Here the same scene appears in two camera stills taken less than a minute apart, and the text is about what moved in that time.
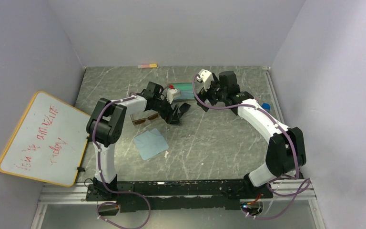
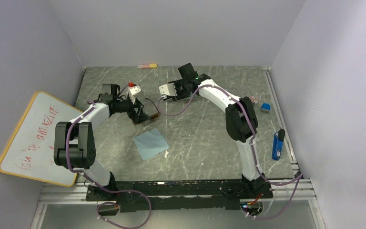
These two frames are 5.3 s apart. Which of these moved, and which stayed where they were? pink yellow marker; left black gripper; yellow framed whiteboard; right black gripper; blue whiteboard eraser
Moved: left black gripper; right black gripper
Stayed: pink yellow marker; blue whiteboard eraser; yellow framed whiteboard
